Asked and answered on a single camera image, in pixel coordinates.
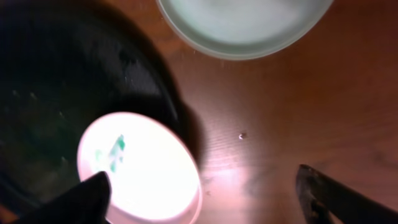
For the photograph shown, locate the round black tray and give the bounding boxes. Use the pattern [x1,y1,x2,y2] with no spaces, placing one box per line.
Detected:
[1,1,184,215]

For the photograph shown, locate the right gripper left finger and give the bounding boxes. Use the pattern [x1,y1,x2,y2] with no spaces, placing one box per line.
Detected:
[13,171,111,224]

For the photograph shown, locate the white plate green stain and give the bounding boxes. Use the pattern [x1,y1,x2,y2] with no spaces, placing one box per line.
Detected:
[76,112,203,224]

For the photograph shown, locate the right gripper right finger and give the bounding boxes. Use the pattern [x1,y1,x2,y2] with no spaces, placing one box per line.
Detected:
[295,164,397,223]

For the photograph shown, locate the mint plate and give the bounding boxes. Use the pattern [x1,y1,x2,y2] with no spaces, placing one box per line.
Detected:
[156,0,333,60]

